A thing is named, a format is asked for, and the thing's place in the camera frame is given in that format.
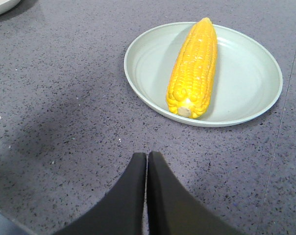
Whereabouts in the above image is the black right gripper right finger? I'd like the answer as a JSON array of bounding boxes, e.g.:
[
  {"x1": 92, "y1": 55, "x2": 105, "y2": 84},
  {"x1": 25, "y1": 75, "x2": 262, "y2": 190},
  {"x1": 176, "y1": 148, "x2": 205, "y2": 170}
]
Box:
[{"x1": 147, "y1": 151, "x2": 240, "y2": 235}]

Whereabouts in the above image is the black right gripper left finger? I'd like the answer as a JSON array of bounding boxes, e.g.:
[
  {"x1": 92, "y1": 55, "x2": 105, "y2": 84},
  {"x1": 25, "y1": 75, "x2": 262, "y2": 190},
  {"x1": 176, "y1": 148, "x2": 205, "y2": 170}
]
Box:
[{"x1": 55, "y1": 153, "x2": 147, "y2": 235}]

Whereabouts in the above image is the beige round plate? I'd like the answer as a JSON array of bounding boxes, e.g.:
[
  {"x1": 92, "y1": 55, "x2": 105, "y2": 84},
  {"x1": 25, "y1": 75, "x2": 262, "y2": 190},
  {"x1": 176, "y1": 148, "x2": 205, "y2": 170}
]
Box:
[{"x1": 0, "y1": 0, "x2": 21, "y2": 15}]

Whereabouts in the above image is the light green round plate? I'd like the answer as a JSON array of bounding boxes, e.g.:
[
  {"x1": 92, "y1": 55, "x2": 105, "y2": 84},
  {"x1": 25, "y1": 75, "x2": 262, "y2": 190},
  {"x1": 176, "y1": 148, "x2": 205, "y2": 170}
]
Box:
[{"x1": 124, "y1": 22, "x2": 283, "y2": 127}]

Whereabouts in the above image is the yellow corn cob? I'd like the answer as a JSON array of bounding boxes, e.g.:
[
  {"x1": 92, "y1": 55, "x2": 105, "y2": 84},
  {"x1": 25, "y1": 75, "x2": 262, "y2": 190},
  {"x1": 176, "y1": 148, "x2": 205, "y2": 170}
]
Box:
[{"x1": 166, "y1": 18, "x2": 218, "y2": 119}]

